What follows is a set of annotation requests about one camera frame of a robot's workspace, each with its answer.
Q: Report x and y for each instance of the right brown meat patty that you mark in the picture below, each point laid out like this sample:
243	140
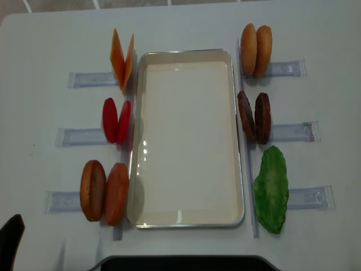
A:
262	119

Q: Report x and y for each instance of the clear lettuce holder rail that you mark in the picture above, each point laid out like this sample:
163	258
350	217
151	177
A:
312	198

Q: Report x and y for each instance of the clear left long rail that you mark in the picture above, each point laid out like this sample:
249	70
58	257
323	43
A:
126	152

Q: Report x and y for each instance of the tan bun slice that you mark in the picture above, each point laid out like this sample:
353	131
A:
264	49
248	49

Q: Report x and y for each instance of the clear bun holder rail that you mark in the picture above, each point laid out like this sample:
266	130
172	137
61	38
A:
295	68

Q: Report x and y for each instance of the green lettuce leaf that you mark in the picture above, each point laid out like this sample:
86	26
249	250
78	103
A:
271	191

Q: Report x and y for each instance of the clear bread holder rail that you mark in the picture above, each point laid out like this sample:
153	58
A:
62	202

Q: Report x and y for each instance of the brown bread slice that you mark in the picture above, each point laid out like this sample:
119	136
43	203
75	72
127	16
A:
92	190
116	196

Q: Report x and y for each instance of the right red tomato slice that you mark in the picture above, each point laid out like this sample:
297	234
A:
123	122

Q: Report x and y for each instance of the left brown meat patty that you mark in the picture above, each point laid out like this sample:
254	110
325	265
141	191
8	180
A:
246	116

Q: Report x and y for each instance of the clear long rail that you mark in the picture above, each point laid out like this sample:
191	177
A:
126	152
255	224

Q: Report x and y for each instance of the brown meat patty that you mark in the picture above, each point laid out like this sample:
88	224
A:
246	116
262	119

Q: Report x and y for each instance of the right orange cheese slice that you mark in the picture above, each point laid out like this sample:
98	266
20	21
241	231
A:
129	62

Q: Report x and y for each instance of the clear tomato holder rail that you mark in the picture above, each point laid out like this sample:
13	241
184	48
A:
80	137

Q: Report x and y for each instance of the red tomato slice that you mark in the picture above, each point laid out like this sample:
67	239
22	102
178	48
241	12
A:
123	122
110	120

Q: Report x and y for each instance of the left red tomato slice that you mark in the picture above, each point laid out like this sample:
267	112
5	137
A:
110	120

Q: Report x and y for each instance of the right tan bun slice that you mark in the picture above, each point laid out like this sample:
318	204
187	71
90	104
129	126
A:
264	49

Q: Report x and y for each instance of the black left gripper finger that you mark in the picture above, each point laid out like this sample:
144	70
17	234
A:
11	234

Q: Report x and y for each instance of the clear right long rail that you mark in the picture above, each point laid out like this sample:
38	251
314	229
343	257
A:
255	224

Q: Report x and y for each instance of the orange cheese slice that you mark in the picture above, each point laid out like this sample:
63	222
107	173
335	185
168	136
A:
117	60
129	62

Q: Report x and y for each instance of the clear cheese holder rail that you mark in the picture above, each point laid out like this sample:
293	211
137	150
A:
87	80

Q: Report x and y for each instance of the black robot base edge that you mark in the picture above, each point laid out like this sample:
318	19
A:
184	263

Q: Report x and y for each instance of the left tan bun slice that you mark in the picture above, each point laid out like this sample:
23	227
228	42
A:
248	49

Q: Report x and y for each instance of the clear patty holder rail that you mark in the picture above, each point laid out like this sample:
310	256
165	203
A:
302	132

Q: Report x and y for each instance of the left orange cheese slice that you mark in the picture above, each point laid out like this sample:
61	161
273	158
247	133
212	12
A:
117	60

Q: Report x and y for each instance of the white rectangular metal tray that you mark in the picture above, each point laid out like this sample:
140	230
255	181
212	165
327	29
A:
185	168

